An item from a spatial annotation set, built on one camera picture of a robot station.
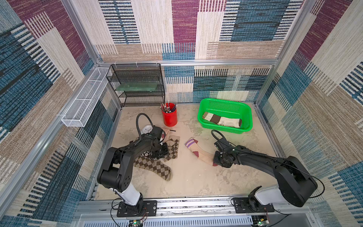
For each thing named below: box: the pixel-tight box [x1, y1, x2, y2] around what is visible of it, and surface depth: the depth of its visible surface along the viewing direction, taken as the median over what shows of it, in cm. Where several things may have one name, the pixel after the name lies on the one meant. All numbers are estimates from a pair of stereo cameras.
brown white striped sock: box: [202, 111, 243, 128], surface depth 110 cm
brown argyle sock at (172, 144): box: [164, 135, 181, 163], surface depth 96 cm
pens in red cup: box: [159, 100, 178, 114], surface depth 101 cm
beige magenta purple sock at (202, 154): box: [185, 138, 219, 167], surface depth 94 cm
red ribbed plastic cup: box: [161, 102, 178, 127], surface depth 105 cm
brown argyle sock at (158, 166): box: [133, 155, 173, 181], surface depth 89 cm
